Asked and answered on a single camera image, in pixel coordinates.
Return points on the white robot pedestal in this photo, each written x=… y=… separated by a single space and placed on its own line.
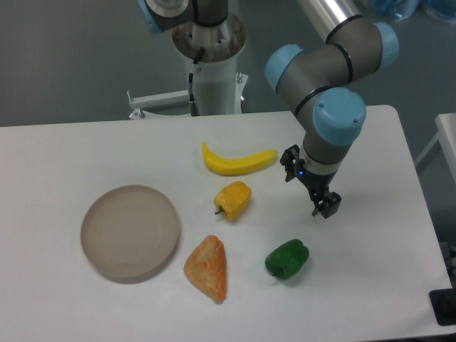
x=214 y=84

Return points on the black device at table edge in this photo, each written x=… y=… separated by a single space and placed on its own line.
x=443 y=305

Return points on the yellow banana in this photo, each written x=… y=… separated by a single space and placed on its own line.
x=238 y=166

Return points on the orange pastry turnover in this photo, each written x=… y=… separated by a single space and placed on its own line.
x=206 y=268

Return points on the beige round plate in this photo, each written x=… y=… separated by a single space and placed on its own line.
x=129 y=233

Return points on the white side table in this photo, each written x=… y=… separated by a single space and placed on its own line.
x=442 y=141

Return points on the yellow bell pepper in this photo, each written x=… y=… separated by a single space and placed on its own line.
x=232 y=200

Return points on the blue plastic bag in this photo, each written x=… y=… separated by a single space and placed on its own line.
x=440 y=10

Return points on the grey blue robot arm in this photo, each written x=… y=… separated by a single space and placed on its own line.
x=314 y=85

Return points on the green bell pepper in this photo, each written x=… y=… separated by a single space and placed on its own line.
x=286 y=260

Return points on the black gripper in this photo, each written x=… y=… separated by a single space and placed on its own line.
x=326 y=203

